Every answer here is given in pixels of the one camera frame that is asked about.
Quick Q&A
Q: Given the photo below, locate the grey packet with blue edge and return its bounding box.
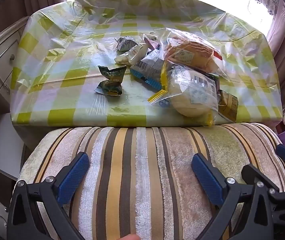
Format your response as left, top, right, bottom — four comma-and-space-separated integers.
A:
130, 51, 168, 92

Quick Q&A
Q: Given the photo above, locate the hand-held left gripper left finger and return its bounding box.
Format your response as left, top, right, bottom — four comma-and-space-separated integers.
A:
6, 152, 90, 240

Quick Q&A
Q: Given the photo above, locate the bread in clear bag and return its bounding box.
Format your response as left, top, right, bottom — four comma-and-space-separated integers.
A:
155, 27, 226, 77

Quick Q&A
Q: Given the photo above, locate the cream biscuit packet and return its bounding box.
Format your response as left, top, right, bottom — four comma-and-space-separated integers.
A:
114, 51, 133, 65

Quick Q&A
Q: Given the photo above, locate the white packet with logo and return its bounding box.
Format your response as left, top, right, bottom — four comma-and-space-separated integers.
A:
128, 44, 149, 65

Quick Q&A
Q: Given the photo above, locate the pink snack packet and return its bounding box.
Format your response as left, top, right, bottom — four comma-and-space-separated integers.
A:
142, 33, 161, 52

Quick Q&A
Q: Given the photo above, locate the green candy packet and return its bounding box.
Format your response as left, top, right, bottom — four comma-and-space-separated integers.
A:
94, 79, 123, 97
98, 65, 127, 80

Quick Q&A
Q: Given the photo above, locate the brown gold snack packet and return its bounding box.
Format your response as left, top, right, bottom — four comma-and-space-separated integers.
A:
217, 89, 239, 122

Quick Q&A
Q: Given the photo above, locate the silver white cabinet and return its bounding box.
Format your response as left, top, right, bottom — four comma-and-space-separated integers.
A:
0, 16, 30, 180

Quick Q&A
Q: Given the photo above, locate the yellow checked plastic tablecloth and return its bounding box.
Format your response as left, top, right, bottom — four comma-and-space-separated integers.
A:
10, 0, 283, 128

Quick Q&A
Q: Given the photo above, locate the round bun in zip bag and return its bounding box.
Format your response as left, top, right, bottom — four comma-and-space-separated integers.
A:
149, 64, 220, 127

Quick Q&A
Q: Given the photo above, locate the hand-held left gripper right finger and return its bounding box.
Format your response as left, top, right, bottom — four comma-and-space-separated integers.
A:
191, 154, 280, 240

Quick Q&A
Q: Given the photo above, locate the white green snack packet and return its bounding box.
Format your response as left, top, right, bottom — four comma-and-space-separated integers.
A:
115, 36, 138, 52

